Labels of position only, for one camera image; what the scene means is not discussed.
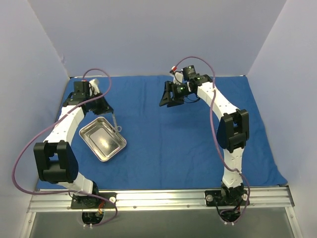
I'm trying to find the steel forceps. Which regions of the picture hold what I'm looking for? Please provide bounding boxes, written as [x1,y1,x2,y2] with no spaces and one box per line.
[111,113,122,133]

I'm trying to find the stainless steel instrument tray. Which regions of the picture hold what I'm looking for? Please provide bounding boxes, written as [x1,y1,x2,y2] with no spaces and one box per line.
[79,117,127,162]

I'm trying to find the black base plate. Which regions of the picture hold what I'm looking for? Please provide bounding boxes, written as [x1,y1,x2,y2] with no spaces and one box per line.
[68,192,117,209]
[204,189,250,207]

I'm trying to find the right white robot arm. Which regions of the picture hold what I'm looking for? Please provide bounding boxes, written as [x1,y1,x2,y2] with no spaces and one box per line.
[159,65,250,205]

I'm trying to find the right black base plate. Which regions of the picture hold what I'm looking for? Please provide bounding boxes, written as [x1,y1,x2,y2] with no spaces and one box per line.
[204,189,250,207]

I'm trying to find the front aluminium rail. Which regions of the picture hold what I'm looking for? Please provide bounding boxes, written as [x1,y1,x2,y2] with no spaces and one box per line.
[28,186,295,212]

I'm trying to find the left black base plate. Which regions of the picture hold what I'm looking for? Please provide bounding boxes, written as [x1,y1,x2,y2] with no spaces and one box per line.
[68,192,117,209]

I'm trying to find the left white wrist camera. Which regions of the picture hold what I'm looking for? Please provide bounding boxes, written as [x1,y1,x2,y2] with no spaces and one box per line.
[89,78,100,96]

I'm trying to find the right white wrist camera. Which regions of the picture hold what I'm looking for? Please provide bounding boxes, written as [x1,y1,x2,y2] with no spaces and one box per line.
[169,65,183,85]

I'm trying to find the blue surgical cloth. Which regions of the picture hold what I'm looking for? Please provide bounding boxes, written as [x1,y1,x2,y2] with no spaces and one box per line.
[71,75,288,190]

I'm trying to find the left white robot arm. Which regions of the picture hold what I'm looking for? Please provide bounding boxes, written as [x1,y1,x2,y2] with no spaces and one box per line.
[33,78,113,208]

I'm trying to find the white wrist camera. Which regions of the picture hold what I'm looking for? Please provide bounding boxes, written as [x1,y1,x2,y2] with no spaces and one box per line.
[169,65,183,85]
[89,78,100,96]

